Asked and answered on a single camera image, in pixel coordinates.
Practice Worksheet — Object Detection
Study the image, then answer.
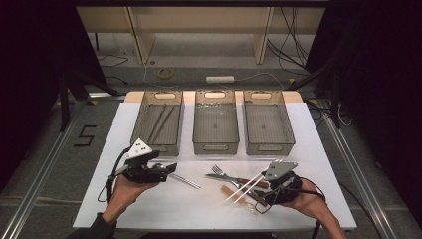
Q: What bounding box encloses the black metal stand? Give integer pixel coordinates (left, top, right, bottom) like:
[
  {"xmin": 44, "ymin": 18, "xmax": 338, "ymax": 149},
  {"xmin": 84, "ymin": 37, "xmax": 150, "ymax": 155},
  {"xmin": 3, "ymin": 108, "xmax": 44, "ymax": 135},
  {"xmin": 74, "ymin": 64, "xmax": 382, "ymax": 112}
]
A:
[
  {"xmin": 288, "ymin": 63, "xmax": 342, "ymax": 128},
  {"xmin": 58, "ymin": 71, "xmax": 120, "ymax": 132}
]

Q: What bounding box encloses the smoky clear plastic bin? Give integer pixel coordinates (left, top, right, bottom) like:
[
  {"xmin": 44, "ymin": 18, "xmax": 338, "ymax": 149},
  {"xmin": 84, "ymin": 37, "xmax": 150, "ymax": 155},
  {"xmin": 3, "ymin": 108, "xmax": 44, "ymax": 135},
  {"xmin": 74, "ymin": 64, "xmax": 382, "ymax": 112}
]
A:
[
  {"xmin": 129, "ymin": 90, "xmax": 185, "ymax": 157},
  {"xmin": 192, "ymin": 89, "xmax": 241, "ymax": 156},
  {"xmin": 242, "ymin": 90, "xmax": 297, "ymax": 156}
]

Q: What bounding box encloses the person's left hand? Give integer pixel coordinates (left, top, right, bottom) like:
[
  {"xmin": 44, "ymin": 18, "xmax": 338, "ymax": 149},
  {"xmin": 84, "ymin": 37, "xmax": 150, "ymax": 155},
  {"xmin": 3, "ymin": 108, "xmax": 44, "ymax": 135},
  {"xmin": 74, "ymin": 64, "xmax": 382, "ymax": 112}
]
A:
[{"xmin": 105, "ymin": 174, "xmax": 158, "ymax": 218}]

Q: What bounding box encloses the bundle of black cables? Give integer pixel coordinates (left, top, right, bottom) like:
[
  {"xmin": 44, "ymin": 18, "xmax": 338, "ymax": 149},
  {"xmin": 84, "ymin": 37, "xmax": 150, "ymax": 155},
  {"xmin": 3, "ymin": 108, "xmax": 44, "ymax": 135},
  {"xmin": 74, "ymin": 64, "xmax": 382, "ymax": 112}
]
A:
[{"xmin": 267, "ymin": 6, "xmax": 312, "ymax": 73}]

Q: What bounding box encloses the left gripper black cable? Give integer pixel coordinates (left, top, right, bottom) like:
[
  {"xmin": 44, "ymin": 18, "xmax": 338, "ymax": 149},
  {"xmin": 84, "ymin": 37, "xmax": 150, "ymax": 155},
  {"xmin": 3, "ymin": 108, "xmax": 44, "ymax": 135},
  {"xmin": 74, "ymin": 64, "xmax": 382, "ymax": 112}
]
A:
[{"xmin": 97, "ymin": 147, "xmax": 130, "ymax": 203}]

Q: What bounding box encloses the white power strip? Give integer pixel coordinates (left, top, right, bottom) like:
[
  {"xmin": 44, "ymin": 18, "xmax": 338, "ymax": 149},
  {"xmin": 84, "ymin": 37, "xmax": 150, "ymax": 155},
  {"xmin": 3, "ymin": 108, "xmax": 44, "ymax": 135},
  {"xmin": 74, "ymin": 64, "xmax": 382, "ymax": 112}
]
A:
[{"xmin": 205, "ymin": 75, "xmax": 235, "ymax": 84}]

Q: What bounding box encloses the brown-handled metal fork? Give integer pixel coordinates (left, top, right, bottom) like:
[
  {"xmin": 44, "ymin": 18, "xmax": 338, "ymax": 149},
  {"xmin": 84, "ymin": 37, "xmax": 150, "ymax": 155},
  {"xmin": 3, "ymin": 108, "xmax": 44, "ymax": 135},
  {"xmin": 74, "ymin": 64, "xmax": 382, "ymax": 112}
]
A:
[{"xmin": 211, "ymin": 164, "xmax": 268, "ymax": 207}]

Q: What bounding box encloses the metal floor rail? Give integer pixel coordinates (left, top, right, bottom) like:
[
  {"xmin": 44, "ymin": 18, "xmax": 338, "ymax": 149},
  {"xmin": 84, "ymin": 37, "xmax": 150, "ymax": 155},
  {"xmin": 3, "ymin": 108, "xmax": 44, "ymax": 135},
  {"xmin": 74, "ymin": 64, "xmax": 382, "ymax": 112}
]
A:
[
  {"xmin": 317, "ymin": 103, "xmax": 399, "ymax": 239},
  {"xmin": 0, "ymin": 99, "xmax": 88, "ymax": 239}
]

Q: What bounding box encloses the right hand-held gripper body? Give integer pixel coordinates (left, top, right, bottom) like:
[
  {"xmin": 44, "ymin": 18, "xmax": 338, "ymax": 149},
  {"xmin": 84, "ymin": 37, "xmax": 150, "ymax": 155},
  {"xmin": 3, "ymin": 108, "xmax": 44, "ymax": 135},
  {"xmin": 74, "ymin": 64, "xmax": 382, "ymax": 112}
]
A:
[{"xmin": 262, "ymin": 161, "xmax": 304, "ymax": 205}]

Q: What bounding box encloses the dark curtain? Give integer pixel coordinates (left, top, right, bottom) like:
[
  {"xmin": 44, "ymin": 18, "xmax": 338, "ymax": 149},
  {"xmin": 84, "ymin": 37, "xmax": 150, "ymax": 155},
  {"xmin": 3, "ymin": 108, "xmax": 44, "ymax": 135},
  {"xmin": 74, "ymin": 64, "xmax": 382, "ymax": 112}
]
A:
[
  {"xmin": 305, "ymin": 0, "xmax": 422, "ymax": 227},
  {"xmin": 0, "ymin": 0, "xmax": 107, "ymax": 190}
]

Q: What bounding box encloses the thick black floor cable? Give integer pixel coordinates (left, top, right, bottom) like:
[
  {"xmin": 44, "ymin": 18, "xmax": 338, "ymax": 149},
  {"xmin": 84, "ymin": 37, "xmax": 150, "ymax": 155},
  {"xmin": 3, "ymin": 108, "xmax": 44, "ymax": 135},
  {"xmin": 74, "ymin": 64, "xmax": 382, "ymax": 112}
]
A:
[{"xmin": 337, "ymin": 180, "xmax": 382, "ymax": 239}]

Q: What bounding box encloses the person's right hand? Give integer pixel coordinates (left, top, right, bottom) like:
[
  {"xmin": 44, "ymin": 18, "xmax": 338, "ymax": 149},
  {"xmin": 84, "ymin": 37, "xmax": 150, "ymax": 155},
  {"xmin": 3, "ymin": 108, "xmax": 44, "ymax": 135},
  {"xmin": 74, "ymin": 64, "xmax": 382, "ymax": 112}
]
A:
[{"xmin": 282, "ymin": 178, "xmax": 327, "ymax": 220}]

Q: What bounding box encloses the metal spoon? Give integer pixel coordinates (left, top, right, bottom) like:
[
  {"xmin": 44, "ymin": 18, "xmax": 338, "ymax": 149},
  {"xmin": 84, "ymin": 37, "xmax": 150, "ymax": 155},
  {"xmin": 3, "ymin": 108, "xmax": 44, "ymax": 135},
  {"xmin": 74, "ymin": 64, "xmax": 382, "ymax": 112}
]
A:
[{"xmin": 151, "ymin": 162, "xmax": 202, "ymax": 190}]

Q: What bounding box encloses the white table cover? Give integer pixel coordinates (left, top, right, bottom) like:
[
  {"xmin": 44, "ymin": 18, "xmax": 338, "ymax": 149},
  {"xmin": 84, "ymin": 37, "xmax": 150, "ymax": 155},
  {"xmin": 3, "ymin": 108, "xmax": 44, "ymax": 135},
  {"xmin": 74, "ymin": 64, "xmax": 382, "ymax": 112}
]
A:
[{"xmin": 73, "ymin": 102, "xmax": 357, "ymax": 232}]

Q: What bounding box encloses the beige wooden desk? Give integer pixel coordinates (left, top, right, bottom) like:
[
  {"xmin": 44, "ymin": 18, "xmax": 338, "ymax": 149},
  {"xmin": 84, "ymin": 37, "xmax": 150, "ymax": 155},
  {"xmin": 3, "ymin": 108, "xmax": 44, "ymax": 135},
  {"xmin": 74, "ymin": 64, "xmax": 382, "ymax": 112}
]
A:
[{"xmin": 75, "ymin": 6, "xmax": 327, "ymax": 66}]

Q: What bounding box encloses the yellow tape roll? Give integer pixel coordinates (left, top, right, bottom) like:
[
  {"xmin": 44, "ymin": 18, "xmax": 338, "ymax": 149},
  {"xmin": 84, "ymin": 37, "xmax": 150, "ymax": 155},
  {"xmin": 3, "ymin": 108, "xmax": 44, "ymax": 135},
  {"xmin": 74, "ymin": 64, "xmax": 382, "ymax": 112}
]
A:
[{"xmin": 156, "ymin": 67, "xmax": 175, "ymax": 80}]

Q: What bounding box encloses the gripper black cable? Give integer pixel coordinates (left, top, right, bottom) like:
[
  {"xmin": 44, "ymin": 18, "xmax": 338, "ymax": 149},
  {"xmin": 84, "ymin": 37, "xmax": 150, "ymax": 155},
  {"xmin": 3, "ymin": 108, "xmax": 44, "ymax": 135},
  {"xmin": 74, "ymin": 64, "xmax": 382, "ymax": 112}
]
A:
[
  {"xmin": 97, "ymin": 147, "xmax": 130, "ymax": 203},
  {"xmin": 255, "ymin": 177, "xmax": 328, "ymax": 239}
]

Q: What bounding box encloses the wooden-handled clear spoon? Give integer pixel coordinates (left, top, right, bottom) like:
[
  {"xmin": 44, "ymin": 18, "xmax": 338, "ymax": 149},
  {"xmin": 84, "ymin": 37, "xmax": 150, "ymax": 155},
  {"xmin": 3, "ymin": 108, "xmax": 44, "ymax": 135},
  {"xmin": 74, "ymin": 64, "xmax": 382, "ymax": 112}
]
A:
[{"xmin": 221, "ymin": 184, "xmax": 259, "ymax": 217}]

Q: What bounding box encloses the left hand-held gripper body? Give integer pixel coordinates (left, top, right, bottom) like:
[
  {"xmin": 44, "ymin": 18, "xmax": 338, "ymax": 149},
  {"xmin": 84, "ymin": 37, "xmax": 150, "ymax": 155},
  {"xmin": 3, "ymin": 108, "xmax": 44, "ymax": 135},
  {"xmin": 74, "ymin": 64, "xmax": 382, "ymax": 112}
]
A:
[{"xmin": 122, "ymin": 137, "xmax": 168, "ymax": 184}]

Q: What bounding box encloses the brown-handled metal knife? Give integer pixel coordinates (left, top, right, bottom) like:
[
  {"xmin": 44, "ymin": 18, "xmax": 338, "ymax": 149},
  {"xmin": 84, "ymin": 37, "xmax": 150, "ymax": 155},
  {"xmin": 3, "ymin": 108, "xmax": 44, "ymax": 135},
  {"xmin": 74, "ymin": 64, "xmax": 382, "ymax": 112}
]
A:
[{"xmin": 204, "ymin": 172, "xmax": 270, "ymax": 189}]

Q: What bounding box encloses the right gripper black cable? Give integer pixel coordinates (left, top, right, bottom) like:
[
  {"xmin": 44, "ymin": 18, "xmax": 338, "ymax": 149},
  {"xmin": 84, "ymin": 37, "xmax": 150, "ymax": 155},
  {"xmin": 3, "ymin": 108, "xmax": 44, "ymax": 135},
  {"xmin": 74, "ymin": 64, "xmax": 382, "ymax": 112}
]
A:
[{"xmin": 255, "ymin": 177, "xmax": 328, "ymax": 239}]

